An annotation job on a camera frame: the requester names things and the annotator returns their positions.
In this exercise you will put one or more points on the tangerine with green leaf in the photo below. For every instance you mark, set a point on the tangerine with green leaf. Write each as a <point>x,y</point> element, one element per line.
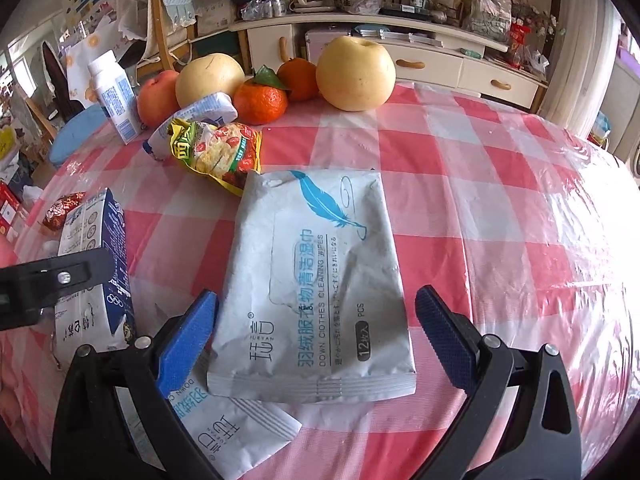
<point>260,105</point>

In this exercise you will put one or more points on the beige curtain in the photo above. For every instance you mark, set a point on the beige curtain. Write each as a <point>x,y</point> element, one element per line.
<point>575,50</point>

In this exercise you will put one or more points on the white bottle blue label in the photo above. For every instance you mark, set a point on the white bottle blue label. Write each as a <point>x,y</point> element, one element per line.
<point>115,100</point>

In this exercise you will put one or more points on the white printed box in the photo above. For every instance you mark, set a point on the white printed box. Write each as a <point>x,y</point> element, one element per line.
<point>215,15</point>

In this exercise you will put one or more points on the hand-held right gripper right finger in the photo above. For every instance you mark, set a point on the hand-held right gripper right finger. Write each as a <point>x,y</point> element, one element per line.
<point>445,340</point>

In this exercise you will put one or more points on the red orange apple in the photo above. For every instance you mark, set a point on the red orange apple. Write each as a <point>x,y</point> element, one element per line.
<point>157,97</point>

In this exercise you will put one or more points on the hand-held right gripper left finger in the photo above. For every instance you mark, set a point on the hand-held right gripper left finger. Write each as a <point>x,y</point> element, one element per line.
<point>187,345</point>

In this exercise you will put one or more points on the white orange print cloth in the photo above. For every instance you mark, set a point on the white orange print cloth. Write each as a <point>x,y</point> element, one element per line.
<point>82,55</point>

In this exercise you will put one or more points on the white blue crumpled wrapper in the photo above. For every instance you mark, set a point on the white blue crumpled wrapper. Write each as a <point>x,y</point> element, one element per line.
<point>200,115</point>

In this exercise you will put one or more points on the yellow green snack packet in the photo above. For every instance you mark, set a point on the yellow green snack packet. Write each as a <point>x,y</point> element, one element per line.
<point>220,152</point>

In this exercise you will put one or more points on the red white checkered tablecloth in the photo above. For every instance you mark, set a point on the red white checkered tablecloth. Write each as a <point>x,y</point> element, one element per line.
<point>475,260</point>

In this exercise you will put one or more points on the dark wooden chair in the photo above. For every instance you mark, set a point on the dark wooden chair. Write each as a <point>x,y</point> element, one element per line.
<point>52,70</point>

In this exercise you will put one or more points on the red white candy packet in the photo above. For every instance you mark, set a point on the red white candy packet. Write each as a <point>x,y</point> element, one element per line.
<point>62,210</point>

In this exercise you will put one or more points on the orange tangerine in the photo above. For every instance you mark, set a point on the orange tangerine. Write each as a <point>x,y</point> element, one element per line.
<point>297,79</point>

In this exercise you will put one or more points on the yellow pear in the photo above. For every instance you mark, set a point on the yellow pear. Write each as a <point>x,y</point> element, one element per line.
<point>355,72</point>
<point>210,80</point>

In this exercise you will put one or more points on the white printed plastic bag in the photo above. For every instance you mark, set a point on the white printed plastic bag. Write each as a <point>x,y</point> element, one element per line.
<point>487,15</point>

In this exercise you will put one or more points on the crushed blue white milk carton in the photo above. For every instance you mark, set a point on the crushed blue white milk carton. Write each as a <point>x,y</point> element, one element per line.
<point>117,260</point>

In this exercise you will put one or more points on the pack of small bottles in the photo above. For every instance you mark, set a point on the pack of small bottles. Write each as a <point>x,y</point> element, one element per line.
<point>262,9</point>

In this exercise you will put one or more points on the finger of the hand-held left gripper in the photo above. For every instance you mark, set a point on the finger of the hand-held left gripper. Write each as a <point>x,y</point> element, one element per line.
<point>60,275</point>

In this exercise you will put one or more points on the pink storage box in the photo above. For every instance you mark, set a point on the pink storage box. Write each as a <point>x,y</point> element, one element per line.
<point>320,42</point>

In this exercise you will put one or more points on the white television cabinet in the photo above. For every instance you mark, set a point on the white television cabinet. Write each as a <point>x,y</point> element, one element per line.
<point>445,67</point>

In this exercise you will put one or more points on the red packet on cabinet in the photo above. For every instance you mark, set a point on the red packet on cabinet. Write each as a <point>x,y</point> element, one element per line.
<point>519,40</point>

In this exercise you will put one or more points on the grey wet wipes packet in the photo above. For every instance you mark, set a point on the grey wet wipes packet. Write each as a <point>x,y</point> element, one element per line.
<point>320,270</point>
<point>235,430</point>

